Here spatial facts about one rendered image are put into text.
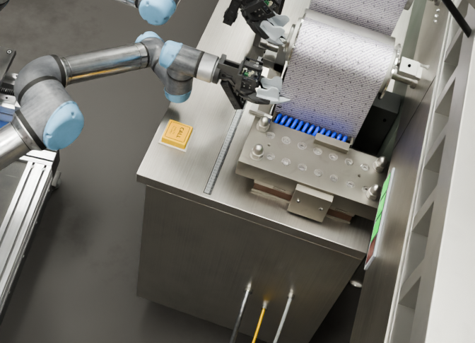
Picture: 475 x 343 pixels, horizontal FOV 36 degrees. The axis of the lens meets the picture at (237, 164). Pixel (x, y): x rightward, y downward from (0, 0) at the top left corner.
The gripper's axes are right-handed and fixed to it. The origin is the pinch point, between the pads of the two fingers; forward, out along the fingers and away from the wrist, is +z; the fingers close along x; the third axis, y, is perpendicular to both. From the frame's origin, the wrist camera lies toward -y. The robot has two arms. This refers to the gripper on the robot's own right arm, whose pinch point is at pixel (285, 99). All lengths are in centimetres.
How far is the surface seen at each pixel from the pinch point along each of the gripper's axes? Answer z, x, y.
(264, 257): 9.1, -26.0, -39.5
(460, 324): 35, -78, 57
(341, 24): 7.7, 18.6, 14.5
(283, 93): -0.9, -0.3, 2.2
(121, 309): -33, -29, -109
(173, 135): -26.5, -11.6, -16.5
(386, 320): 30, -70, 34
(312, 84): 5.3, -0.2, 9.1
